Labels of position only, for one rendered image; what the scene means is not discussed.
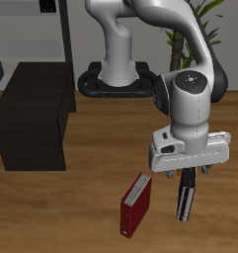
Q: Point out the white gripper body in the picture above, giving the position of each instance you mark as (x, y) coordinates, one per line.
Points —
(189, 160)

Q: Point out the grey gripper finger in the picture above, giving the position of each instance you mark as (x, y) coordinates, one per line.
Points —
(206, 169)
(170, 174)

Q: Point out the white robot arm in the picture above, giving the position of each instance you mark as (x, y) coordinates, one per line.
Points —
(189, 108)

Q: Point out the black striped book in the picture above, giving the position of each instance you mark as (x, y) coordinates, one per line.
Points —
(185, 197)

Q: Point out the red book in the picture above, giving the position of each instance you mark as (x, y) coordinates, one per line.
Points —
(135, 210)

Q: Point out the green pot plant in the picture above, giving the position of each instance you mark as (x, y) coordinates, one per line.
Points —
(177, 49)

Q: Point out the dark brown desk caddy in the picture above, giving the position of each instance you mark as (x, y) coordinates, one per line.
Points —
(28, 115)

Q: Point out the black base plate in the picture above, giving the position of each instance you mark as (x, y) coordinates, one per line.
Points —
(91, 86)

